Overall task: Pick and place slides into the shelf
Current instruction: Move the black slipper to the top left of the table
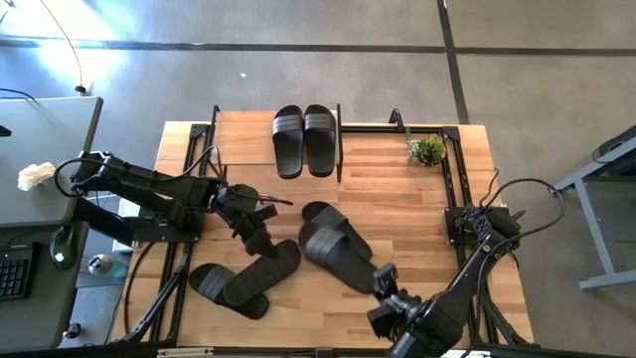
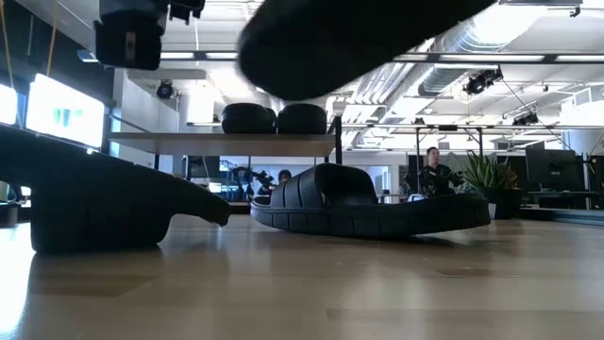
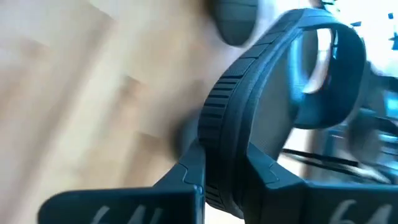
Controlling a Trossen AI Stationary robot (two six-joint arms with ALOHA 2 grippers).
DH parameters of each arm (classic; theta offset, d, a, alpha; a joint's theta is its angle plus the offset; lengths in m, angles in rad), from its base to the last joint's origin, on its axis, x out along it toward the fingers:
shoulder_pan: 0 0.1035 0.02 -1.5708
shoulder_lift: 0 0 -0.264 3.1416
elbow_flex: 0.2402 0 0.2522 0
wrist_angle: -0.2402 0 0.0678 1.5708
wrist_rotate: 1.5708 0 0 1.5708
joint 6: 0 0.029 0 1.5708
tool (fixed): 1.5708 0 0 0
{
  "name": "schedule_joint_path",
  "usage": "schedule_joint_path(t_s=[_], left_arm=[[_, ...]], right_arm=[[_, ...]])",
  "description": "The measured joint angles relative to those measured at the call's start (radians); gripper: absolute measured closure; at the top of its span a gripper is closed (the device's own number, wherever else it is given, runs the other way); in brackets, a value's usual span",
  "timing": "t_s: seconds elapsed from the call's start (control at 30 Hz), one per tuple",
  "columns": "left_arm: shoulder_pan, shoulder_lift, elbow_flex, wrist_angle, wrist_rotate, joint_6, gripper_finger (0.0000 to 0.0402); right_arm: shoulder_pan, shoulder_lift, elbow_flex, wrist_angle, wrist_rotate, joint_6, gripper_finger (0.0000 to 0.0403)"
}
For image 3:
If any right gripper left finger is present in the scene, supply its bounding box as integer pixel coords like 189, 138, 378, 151
37, 138, 206, 224

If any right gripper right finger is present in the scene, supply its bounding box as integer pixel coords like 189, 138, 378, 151
242, 142, 398, 224

